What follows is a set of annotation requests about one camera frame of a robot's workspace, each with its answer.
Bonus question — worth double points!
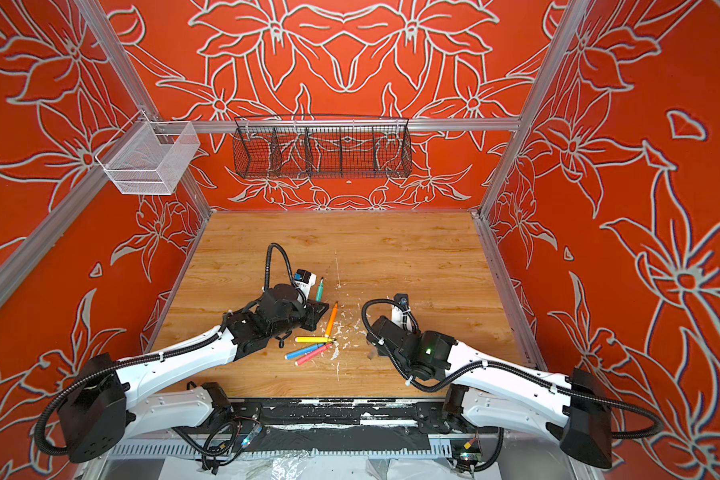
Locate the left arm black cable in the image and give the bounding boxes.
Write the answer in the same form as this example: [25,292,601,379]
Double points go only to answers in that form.
[32,242,301,457]

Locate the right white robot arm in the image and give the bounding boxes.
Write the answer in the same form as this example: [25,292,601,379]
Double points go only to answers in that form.
[364,316,615,469]

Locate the blue marker pen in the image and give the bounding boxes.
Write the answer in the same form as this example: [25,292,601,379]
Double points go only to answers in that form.
[285,343,323,360]

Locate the aluminium frame rails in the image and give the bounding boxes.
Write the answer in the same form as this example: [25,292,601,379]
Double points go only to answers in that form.
[0,0,595,373]

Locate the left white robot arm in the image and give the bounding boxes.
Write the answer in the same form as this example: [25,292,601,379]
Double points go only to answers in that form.
[46,284,329,463]

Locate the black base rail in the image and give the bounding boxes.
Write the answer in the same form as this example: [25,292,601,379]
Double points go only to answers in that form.
[107,395,505,463]

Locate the green marker pen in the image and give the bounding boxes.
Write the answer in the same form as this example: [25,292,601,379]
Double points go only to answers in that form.
[315,277,325,302]

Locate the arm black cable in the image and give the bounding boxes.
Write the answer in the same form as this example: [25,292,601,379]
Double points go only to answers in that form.
[32,242,301,457]
[359,298,666,442]

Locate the yellow marker pen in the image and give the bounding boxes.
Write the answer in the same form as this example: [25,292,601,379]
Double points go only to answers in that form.
[295,336,335,344]

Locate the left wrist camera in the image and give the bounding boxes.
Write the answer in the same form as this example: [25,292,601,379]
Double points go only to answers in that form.
[292,269,317,298]

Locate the black wire basket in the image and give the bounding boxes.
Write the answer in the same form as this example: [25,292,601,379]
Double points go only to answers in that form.
[232,116,413,180]

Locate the white wire basket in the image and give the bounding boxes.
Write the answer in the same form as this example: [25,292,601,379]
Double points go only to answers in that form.
[94,111,200,195]

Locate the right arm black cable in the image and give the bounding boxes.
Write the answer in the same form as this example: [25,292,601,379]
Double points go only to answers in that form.
[359,298,666,442]

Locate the orange marker pen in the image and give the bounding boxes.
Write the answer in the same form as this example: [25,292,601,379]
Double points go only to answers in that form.
[325,301,339,338]

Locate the pink marker pen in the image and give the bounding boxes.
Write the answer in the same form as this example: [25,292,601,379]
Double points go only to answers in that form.
[295,343,333,366]

